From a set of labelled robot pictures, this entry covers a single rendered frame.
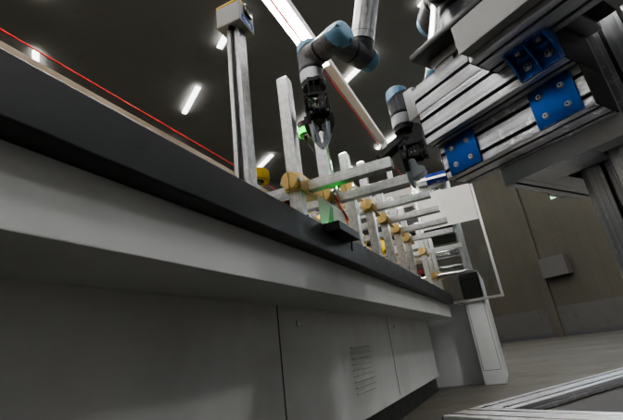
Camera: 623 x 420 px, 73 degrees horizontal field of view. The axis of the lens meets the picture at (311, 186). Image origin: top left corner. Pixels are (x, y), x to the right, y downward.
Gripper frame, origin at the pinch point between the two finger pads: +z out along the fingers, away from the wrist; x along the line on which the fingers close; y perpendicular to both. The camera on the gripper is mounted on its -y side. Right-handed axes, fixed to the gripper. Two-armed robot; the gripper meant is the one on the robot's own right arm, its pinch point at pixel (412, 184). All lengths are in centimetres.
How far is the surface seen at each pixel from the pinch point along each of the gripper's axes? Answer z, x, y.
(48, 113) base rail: 17, -102, -23
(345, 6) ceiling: -600, 523, -115
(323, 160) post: -15.0, -5.8, -26.2
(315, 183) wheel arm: 1.4, -26.5, -22.0
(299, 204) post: 7.9, -30.8, -25.8
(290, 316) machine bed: 33, -1, -47
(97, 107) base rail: 13, -96, -23
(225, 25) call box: -33, -58, -27
